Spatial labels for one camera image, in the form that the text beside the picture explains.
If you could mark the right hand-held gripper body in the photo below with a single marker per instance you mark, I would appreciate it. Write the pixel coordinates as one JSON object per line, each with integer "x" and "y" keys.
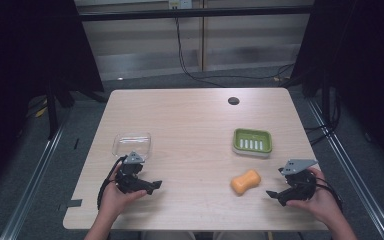
{"x": 300, "y": 185}

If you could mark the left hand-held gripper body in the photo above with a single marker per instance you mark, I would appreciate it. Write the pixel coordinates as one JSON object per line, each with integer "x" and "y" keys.
{"x": 129, "y": 181}

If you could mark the person's left hand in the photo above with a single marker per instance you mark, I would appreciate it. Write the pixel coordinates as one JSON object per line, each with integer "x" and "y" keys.
{"x": 115, "y": 200}

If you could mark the person's right hand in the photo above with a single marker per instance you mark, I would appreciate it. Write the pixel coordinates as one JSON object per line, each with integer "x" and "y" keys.
{"x": 323, "y": 203}

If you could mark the orange soap bar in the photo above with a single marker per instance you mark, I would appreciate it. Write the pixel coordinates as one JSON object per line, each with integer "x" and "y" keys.
{"x": 245, "y": 182}

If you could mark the clear plastic box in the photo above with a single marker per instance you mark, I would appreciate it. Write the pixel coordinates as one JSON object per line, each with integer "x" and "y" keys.
{"x": 131, "y": 144}

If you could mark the green soap dish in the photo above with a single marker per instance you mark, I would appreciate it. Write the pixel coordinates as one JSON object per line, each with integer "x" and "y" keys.
{"x": 252, "y": 142}

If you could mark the black tape strip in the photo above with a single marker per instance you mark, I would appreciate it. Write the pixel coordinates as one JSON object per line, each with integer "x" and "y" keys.
{"x": 73, "y": 203}

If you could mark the black table grommet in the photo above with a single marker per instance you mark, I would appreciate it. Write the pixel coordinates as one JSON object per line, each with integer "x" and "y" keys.
{"x": 233, "y": 101}

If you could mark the black stand leg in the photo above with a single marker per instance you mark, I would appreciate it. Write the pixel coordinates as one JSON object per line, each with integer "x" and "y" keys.
{"x": 52, "y": 113}

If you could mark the black curtain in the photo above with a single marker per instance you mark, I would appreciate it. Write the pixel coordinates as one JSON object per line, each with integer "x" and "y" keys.
{"x": 20, "y": 66}
{"x": 366, "y": 73}

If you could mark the black horizontal bar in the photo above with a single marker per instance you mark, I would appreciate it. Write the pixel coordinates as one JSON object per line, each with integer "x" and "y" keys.
{"x": 193, "y": 13}

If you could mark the white power strip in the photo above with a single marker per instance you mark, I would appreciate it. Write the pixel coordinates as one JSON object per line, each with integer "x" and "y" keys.
{"x": 180, "y": 4}

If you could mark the metal floor rail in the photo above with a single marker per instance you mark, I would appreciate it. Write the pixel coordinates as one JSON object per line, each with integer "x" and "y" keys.
{"x": 356, "y": 180}
{"x": 30, "y": 186}

